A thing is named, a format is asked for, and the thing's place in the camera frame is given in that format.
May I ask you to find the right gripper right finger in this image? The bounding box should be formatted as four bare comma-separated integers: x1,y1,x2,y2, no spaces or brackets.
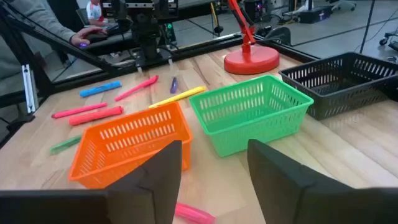
247,138,398,224

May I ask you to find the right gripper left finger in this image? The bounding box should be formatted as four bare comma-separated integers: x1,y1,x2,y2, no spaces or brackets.
0,139,183,224

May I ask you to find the pink highlighter marker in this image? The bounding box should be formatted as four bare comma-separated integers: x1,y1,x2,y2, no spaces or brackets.
50,101,108,119
174,202,216,224
114,75,160,103

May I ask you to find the blue highlighter marker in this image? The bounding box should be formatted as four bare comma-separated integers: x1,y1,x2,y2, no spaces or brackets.
79,80,123,98

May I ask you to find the thick pink-red marker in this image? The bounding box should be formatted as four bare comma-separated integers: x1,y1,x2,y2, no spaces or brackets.
68,105,125,127

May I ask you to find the green highlighter marker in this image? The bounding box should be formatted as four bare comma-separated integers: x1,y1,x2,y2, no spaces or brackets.
49,134,83,156

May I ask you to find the yellow highlighter marker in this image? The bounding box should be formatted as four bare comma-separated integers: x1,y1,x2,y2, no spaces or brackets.
148,85,207,110

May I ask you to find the orange plastic basket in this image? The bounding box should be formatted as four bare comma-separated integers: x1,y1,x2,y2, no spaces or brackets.
68,101,193,190

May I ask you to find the person's hand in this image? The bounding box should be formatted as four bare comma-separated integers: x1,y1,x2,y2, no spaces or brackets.
70,26,108,47

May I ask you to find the person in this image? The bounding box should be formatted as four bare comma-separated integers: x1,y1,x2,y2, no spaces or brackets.
0,0,78,94
85,0,109,28

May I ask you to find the green plastic basket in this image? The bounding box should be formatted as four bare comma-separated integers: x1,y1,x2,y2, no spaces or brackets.
188,74,315,158

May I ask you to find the red desk lamp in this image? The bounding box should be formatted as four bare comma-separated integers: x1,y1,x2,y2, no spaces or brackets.
223,0,280,76

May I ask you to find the black plastic basket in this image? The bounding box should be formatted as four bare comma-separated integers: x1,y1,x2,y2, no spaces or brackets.
278,52,398,121

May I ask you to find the black equipment case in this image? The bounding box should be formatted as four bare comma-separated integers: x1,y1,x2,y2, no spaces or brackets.
297,5,334,25

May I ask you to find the silver aluminium bracket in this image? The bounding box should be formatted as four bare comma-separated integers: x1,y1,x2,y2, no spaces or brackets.
21,63,40,114

